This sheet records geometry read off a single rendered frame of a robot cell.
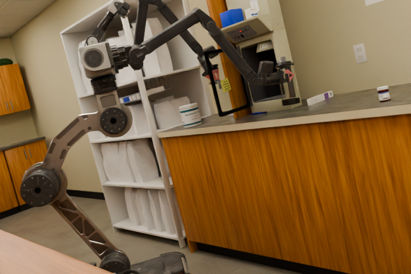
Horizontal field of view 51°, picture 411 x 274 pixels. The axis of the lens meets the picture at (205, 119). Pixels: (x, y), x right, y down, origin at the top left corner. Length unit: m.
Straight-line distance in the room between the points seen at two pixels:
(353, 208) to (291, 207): 0.38
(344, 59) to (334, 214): 1.03
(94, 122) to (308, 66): 1.46
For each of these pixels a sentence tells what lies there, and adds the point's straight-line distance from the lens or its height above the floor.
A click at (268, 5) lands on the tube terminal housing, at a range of 2.61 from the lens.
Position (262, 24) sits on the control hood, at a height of 1.46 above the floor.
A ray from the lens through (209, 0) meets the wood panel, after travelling 2.82.
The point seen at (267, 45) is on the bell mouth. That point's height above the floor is 1.34.
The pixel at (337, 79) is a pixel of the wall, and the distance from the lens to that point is 2.91.
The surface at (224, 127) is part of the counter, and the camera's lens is 2.58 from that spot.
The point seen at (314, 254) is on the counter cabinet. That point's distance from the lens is 2.52.
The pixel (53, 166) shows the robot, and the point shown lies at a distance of 2.52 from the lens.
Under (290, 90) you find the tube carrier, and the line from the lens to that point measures 2.43.
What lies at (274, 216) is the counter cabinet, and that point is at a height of 0.37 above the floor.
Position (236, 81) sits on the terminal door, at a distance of 2.72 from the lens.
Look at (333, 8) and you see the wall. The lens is 2.87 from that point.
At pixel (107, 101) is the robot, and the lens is 2.38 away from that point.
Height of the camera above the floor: 1.23
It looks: 5 degrees down
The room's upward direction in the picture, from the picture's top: 14 degrees counter-clockwise
